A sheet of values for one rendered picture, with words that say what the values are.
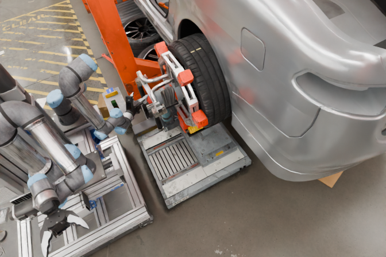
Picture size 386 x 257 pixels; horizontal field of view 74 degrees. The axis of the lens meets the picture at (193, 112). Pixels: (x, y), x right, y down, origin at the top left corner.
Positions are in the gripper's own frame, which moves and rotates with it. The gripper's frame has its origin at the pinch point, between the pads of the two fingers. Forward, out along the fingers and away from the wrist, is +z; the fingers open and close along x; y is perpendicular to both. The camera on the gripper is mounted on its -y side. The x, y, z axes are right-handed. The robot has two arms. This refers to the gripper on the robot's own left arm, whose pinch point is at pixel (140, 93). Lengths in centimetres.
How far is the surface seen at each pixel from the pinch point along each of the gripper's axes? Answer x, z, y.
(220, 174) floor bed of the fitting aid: 62, -14, 75
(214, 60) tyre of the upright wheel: 56, 10, -31
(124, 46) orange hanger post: -16.3, 21.8, -24.6
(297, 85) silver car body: 102, -38, -63
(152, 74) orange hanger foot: -7.7, 33.4, 12.0
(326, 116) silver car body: 113, -44, -57
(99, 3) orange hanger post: -20, 18, -59
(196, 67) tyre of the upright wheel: 47, 1, -31
